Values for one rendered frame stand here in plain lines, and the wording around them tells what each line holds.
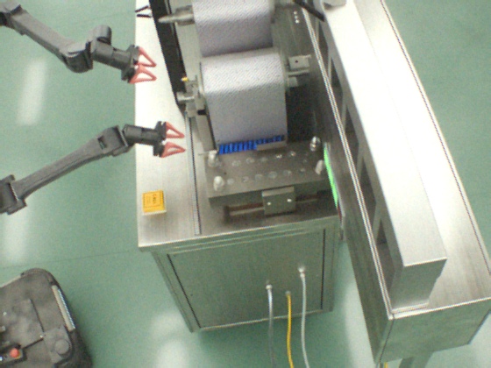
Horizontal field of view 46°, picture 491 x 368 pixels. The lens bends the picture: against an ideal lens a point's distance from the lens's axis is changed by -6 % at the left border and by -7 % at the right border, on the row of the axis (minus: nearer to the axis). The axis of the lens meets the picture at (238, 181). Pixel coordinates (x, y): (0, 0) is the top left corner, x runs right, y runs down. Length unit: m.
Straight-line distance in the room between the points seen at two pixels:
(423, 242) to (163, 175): 1.24
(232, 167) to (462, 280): 0.92
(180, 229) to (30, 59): 2.52
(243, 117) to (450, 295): 0.93
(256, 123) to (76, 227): 1.54
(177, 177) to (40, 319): 1.02
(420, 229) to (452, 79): 2.67
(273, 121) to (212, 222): 0.38
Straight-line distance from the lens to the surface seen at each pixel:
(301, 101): 1.99
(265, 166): 1.92
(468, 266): 1.31
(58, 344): 2.59
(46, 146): 3.63
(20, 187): 1.92
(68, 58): 1.75
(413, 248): 1.06
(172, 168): 2.13
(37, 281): 2.85
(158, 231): 2.00
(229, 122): 1.91
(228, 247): 2.03
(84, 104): 3.76
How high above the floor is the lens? 2.57
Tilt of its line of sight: 55 degrees down
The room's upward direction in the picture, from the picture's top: 10 degrees counter-clockwise
